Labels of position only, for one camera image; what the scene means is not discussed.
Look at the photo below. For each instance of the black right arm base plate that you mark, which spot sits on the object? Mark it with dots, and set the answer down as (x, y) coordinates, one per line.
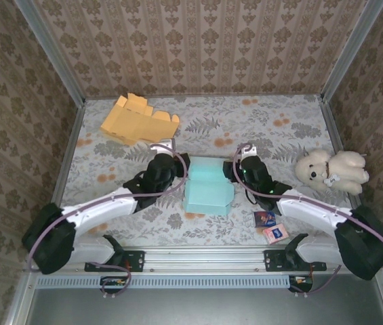
(270, 260)

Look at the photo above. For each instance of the dark blue small packet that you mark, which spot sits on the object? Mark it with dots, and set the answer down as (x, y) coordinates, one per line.
(264, 218)

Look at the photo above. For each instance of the pink small packet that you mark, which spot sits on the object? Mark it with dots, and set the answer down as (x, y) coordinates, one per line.
(275, 234)

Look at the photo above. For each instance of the aluminium frame post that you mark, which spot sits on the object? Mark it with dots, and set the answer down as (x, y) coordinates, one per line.
(350, 50)
(52, 54)

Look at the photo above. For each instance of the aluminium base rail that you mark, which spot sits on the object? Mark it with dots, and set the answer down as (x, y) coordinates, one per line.
(204, 257)

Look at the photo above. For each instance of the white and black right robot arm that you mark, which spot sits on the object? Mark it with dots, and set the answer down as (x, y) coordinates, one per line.
(313, 213)

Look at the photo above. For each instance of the floral patterned table cover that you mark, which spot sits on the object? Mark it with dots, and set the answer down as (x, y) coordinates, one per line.
(211, 118)

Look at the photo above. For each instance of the teal paper box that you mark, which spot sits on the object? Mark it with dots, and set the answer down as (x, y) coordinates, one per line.
(208, 189)

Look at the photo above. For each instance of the orange paper box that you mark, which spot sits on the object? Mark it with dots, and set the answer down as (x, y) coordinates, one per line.
(137, 125)

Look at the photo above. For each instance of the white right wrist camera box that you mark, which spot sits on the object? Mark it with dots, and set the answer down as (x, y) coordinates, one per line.
(248, 151)

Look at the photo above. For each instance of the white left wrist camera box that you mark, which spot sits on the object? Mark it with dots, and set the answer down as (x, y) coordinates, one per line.
(166, 144)

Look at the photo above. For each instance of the white plush teddy dog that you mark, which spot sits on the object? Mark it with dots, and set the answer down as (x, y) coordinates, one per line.
(347, 166)

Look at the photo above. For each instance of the grey metal sheet panel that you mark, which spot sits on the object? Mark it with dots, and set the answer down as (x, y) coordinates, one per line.
(204, 308)

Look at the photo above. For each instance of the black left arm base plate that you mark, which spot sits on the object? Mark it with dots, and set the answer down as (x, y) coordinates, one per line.
(137, 260)

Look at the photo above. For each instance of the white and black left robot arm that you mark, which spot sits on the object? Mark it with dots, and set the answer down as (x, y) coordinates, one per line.
(103, 211)

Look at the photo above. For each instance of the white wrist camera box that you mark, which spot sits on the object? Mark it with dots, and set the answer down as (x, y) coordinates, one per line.
(166, 144)
(248, 151)

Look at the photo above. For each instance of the aluminium table side rail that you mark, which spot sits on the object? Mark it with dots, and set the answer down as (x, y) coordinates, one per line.
(64, 169)
(335, 135)

